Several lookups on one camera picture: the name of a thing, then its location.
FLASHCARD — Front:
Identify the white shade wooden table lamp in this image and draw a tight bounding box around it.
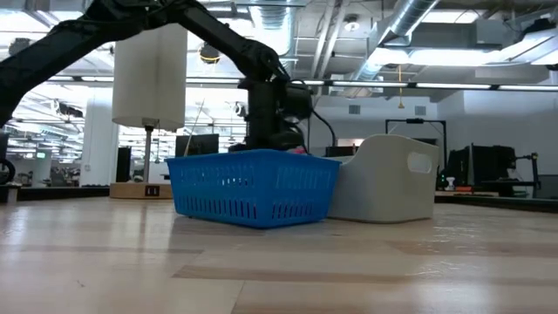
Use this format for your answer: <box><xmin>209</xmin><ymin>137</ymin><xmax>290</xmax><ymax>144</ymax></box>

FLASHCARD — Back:
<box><xmin>108</xmin><ymin>24</ymin><xmax>188</xmax><ymax>201</ymax></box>

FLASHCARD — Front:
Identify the black tower speaker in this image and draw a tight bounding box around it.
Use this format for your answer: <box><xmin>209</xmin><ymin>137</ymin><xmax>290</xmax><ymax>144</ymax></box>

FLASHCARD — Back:
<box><xmin>115</xmin><ymin>147</ymin><xmax>133</xmax><ymax>184</ymax></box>

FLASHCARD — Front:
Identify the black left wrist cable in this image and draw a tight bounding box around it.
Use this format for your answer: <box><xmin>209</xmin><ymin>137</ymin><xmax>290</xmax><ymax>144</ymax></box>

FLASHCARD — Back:
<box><xmin>310</xmin><ymin>108</ymin><xmax>338</xmax><ymax>148</ymax></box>

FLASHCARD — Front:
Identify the black gantry frame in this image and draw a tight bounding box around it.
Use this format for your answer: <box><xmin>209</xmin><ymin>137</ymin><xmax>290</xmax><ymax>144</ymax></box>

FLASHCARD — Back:
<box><xmin>384</xmin><ymin>117</ymin><xmax>448</xmax><ymax>175</ymax></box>

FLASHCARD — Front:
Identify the grey plastic bin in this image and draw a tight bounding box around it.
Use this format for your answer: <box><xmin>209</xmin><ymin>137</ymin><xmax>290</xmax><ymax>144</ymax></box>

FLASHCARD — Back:
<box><xmin>326</xmin><ymin>133</ymin><xmax>441</xmax><ymax>225</ymax></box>

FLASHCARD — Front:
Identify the black background monitor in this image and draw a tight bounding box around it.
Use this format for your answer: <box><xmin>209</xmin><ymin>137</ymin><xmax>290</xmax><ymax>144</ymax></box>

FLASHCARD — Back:
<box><xmin>174</xmin><ymin>133</ymin><xmax>220</xmax><ymax>159</ymax></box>
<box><xmin>446</xmin><ymin>146</ymin><xmax>472</xmax><ymax>180</ymax></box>
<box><xmin>472</xmin><ymin>143</ymin><xmax>518</xmax><ymax>184</ymax></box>

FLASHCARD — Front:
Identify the blue plastic mesh basket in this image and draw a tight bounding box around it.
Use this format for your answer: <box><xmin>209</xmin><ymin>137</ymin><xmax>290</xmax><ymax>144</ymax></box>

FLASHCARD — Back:
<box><xmin>165</xmin><ymin>148</ymin><xmax>343</xmax><ymax>230</ymax></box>

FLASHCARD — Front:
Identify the yellow hanging cord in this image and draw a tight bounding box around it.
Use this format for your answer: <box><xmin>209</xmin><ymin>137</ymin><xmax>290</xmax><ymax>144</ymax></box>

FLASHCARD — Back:
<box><xmin>396</xmin><ymin>64</ymin><xmax>405</xmax><ymax>110</ymax></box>

